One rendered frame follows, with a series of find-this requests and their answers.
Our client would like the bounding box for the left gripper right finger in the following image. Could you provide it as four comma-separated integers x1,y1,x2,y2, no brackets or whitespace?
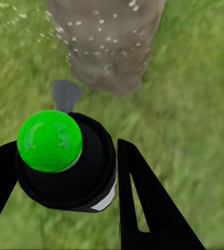
117,139,206,250

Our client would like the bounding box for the pesticide atomizer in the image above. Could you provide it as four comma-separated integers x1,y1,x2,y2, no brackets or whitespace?
15,80,118,213

